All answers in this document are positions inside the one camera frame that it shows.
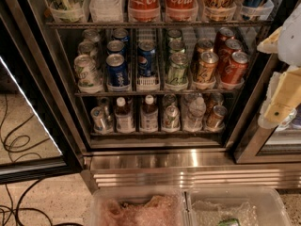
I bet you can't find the bottom orange can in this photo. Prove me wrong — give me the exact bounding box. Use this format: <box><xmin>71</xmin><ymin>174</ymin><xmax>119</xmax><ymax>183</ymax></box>
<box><xmin>206</xmin><ymin>105</ymin><xmax>228</xmax><ymax>130</ymax></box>

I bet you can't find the right clear plastic bin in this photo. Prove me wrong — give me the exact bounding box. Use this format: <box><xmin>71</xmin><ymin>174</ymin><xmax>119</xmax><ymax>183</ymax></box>
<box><xmin>186</xmin><ymin>186</ymin><xmax>293</xmax><ymax>226</ymax></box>

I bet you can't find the bottom clear water bottle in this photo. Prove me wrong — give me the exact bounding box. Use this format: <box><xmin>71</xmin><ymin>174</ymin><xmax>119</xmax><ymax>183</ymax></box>
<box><xmin>183</xmin><ymin>97</ymin><xmax>206</xmax><ymax>132</ymax></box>

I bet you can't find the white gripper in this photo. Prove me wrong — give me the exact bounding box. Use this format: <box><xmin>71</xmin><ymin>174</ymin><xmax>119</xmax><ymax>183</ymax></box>
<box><xmin>257</xmin><ymin>4</ymin><xmax>301</xmax><ymax>124</ymax></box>

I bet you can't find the left brown juice bottle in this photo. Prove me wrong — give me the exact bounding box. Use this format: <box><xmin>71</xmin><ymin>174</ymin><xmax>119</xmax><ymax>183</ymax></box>
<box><xmin>115</xmin><ymin>97</ymin><xmax>135</xmax><ymax>133</ymax></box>

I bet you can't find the front red can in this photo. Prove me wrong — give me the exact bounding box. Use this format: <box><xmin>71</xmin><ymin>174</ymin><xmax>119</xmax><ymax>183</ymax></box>
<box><xmin>221</xmin><ymin>51</ymin><xmax>249</xmax><ymax>84</ymax></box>

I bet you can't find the front blue Pepsi can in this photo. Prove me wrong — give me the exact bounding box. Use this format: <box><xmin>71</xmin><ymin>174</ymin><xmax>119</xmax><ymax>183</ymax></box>
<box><xmin>106</xmin><ymin>54</ymin><xmax>129</xmax><ymax>87</ymax></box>

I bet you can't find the green soda can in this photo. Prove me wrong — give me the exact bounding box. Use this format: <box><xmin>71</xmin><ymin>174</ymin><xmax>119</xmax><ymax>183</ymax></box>
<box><xmin>166</xmin><ymin>53</ymin><xmax>188</xmax><ymax>86</ymax></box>
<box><xmin>167</xmin><ymin>40</ymin><xmax>186</xmax><ymax>56</ymax></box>
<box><xmin>166</xmin><ymin>29</ymin><xmax>182</xmax><ymax>43</ymax></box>

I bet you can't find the red can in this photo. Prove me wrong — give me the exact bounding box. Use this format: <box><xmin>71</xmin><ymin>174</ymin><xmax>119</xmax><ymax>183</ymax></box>
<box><xmin>214</xmin><ymin>27</ymin><xmax>235</xmax><ymax>53</ymax></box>
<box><xmin>217</xmin><ymin>39</ymin><xmax>243</xmax><ymax>73</ymax></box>
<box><xmin>221</xmin><ymin>51</ymin><xmax>249</xmax><ymax>84</ymax></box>

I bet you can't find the rear white green can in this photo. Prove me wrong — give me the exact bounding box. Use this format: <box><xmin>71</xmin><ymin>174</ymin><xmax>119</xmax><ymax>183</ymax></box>
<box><xmin>82</xmin><ymin>29</ymin><xmax>101</xmax><ymax>44</ymax></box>

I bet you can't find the lone blue Pepsi can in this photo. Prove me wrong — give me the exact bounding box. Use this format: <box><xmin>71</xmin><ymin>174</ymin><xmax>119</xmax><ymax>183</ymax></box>
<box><xmin>137</xmin><ymin>40</ymin><xmax>156</xmax><ymax>77</ymax></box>

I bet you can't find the green label bottle top left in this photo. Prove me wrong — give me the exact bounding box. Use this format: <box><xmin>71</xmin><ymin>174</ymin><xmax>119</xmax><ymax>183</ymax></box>
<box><xmin>50</xmin><ymin>0</ymin><xmax>85</xmax><ymax>23</ymax></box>

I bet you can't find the front orange can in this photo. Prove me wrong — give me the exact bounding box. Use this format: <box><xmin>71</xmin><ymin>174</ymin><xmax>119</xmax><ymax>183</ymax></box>
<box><xmin>195</xmin><ymin>51</ymin><xmax>219</xmax><ymax>83</ymax></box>

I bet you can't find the rear red can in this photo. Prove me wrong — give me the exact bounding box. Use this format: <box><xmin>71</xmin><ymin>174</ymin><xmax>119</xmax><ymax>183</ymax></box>
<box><xmin>214</xmin><ymin>27</ymin><xmax>235</xmax><ymax>53</ymax></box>

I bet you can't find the brown juice bottle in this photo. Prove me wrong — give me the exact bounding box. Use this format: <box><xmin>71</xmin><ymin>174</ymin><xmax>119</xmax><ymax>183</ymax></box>
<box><xmin>140</xmin><ymin>95</ymin><xmax>158</xmax><ymax>132</ymax></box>
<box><xmin>115</xmin><ymin>97</ymin><xmax>135</xmax><ymax>133</ymax></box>

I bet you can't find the clear water bottle top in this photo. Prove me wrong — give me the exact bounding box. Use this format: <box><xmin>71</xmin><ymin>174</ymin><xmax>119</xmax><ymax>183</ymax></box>
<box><xmin>89</xmin><ymin>0</ymin><xmax>123</xmax><ymax>22</ymax></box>

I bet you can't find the right Coca-Cola bottle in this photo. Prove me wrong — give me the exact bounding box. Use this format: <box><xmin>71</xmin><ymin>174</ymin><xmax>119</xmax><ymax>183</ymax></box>
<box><xmin>165</xmin><ymin>0</ymin><xmax>198</xmax><ymax>21</ymax></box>

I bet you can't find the middle blue Pepsi can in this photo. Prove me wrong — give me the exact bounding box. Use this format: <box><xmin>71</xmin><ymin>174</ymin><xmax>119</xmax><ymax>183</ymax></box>
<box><xmin>106</xmin><ymin>40</ymin><xmax>126</xmax><ymax>56</ymax></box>

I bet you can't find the front white green can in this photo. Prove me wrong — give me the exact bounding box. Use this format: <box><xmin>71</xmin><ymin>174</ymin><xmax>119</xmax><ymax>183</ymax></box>
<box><xmin>74</xmin><ymin>55</ymin><xmax>101</xmax><ymax>88</ymax></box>

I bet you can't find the silver can bottom left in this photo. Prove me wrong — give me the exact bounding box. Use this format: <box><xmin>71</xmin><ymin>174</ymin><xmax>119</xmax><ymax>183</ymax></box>
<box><xmin>90</xmin><ymin>106</ymin><xmax>110</xmax><ymax>134</ymax></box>

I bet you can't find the coca-cola bottle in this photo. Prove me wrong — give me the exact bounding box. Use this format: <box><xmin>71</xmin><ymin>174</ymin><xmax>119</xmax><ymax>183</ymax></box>
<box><xmin>165</xmin><ymin>0</ymin><xmax>198</xmax><ymax>21</ymax></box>
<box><xmin>129</xmin><ymin>0</ymin><xmax>159</xmax><ymax>22</ymax></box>

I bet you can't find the bottom green white can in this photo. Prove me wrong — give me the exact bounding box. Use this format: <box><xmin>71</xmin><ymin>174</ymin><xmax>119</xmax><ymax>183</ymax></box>
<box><xmin>163</xmin><ymin>105</ymin><xmax>180</xmax><ymax>132</ymax></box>

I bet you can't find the rear orange can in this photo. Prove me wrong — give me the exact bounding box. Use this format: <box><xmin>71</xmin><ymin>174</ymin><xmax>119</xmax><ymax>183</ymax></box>
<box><xmin>192</xmin><ymin>39</ymin><xmax>214</xmax><ymax>62</ymax></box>

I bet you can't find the green can in bin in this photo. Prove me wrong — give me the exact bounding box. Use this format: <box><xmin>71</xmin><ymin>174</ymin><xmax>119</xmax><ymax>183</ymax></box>
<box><xmin>217</xmin><ymin>218</ymin><xmax>241</xmax><ymax>226</ymax></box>

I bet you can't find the middle red can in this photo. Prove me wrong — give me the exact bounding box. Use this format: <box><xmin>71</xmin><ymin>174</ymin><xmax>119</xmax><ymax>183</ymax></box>
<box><xmin>217</xmin><ymin>39</ymin><xmax>243</xmax><ymax>73</ymax></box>

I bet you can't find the black floor cable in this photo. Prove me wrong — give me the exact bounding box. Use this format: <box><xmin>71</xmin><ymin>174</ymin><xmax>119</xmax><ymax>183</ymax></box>
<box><xmin>0</xmin><ymin>92</ymin><xmax>84</xmax><ymax>226</ymax></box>

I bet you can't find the left Coca-Cola bottle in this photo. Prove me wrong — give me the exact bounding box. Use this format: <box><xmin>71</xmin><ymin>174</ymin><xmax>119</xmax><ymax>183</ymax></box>
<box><xmin>129</xmin><ymin>0</ymin><xmax>159</xmax><ymax>22</ymax></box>

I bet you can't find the clear water bottle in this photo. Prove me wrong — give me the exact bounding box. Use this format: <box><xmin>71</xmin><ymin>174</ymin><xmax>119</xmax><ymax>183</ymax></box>
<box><xmin>89</xmin><ymin>0</ymin><xmax>123</xmax><ymax>22</ymax></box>
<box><xmin>183</xmin><ymin>97</ymin><xmax>206</xmax><ymax>132</ymax></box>

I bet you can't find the right brown juice bottle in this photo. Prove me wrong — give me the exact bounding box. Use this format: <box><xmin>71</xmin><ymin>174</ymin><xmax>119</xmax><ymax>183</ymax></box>
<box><xmin>140</xmin><ymin>95</ymin><xmax>158</xmax><ymax>132</ymax></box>

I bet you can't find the open glass fridge door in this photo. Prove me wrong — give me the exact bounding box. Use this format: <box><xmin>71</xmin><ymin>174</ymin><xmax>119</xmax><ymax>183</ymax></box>
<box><xmin>0</xmin><ymin>0</ymin><xmax>83</xmax><ymax>185</ymax></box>

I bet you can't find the middle white green can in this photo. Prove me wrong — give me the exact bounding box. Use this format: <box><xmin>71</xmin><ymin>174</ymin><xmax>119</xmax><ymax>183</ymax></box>
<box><xmin>77</xmin><ymin>40</ymin><xmax>98</xmax><ymax>60</ymax></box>

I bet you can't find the orange can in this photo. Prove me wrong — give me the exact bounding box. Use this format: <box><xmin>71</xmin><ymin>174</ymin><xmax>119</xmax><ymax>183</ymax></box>
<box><xmin>192</xmin><ymin>39</ymin><xmax>214</xmax><ymax>62</ymax></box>
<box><xmin>206</xmin><ymin>105</ymin><xmax>228</xmax><ymax>130</ymax></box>
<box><xmin>195</xmin><ymin>51</ymin><xmax>219</xmax><ymax>83</ymax></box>

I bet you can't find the clear plastic bin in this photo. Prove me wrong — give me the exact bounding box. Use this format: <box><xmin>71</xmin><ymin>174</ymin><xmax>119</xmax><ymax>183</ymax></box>
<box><xmin>186</xmin><ymin>186</ymin><xmax>293</xmax><ymax>226</ymax></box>
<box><xmin>89</xmin><ymin>186</ymin><xmax>187</xmax><ymax>226</ymax></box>

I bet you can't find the stainless steel fridge cabinet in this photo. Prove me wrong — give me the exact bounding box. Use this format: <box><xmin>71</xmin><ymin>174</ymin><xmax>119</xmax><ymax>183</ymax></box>
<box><xmin>15</xmin><ymin>0</ymin><xmax>300</xmax><ymax>190</ymax></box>

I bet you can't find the left clear plastic bin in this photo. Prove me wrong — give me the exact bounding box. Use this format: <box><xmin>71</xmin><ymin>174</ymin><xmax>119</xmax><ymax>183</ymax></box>
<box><xmin>89</xmin><ymin>186</ymin><xmax>187</xmax><ymax>226</ymax></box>

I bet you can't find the rear blue Pepsi can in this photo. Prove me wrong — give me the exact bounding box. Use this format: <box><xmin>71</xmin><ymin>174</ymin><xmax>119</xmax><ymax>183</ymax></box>
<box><xmin>112</xmin><ymin>28</ymin><xmax>130</xmax><ymax>44</ymax></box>

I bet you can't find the gold label bottle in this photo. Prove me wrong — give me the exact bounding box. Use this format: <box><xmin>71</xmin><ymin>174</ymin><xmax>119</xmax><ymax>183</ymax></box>
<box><xmin>203</xmin><ymin>0</ymin><xmax>234</xmax><ymax>21</ymax></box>

